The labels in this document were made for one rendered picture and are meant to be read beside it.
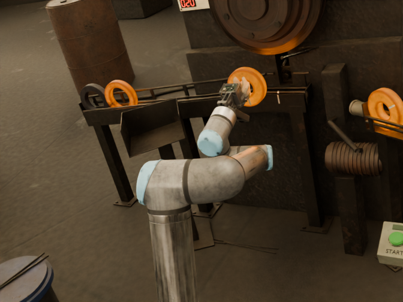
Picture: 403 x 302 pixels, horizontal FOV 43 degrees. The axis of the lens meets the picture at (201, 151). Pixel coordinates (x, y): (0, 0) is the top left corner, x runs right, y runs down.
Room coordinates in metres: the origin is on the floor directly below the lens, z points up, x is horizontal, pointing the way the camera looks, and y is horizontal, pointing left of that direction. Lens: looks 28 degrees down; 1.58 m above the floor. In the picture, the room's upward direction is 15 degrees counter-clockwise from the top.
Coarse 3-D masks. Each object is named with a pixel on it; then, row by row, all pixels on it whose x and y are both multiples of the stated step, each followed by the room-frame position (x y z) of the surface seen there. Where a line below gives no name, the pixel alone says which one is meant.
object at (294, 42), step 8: (208, 0) 2.13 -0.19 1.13; (312, 0) 1.88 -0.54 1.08; (320, 0) 1.86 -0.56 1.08; (312, 8) 1.88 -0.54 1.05; (320, 8) 1.91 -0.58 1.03; (216, 16) 2.12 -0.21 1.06; (312, 16) 1.88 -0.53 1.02; (312, 24) 1.88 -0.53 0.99; (224, 32) 2.11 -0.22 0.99; (304, 32) 1.91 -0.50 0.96; (232, 40) 2.09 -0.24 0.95; (296, 40) 1.93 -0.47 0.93; (248, 48) 2.05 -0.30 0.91; (256, 48) 2.03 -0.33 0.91; (272, 48) 1.99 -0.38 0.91; (280, 48) 1.97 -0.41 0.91; (288, 48) 1.95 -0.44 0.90
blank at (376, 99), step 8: (384, 88) 1.62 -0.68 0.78; (376, 96) 1.63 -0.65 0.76; (384, 96) 1.59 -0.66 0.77; (392, 96) 1.57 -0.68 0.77; (368, 104) 1.67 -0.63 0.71; (376, 104) 1.63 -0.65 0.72; (392, 104) 1.56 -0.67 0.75; (400, 104) 1.55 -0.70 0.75; (376, 112) 1.64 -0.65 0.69; (384, 112) 1.64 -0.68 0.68; (392, 112) 1.56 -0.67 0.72; (400, 112) 1.53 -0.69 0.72; (392, 120) 1.56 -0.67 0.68; (400, 120) 1.53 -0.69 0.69; (384, 128) 1.60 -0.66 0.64
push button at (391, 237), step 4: (396, 232) 1.08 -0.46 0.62; (400, 232) 1.08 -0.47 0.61; (392, 236) 1.08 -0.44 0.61; (396, 236) 1.07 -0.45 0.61; (400, 236) 1.07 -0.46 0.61; (392, 240) 1.07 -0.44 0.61; (396, 240) 1.06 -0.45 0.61; (400, 240) 1.06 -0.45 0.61; (396, 244) 1.05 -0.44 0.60; (400, 244) 1.05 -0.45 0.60
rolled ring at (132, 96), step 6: (108, 84) 2.57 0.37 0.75; (114, 84) 2.54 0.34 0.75; (120, 84) 2.52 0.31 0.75; (126, 84) 2.52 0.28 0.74; (108, 90) 2.57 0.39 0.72; (126, 90) 2.51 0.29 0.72; (132, 90) 2.51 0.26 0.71; (108, 96) 2.58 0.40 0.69; (132, 96) 2.49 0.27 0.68; (108, 102) 2.59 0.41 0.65; (114, 102) 2.58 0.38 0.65; (132, 102) 2.50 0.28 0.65; (120, 108) 2.55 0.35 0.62
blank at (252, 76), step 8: (240, 72) 1.86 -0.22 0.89; (248, 72) 1.84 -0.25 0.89; (256, 72) 1.84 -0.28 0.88; (232, 80) 1.88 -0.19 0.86; (240, 80) 1.86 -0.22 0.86; (248, 80) 1.84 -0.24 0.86; (256, 80) 1.82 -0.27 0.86; (264, 80) 1.83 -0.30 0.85; (256, 88) 1.83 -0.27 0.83; (264, 88) 1.82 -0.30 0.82; (256, 96) 1.83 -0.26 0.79; (248, 104) 1.85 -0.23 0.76; (256, 104) 1.83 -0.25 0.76
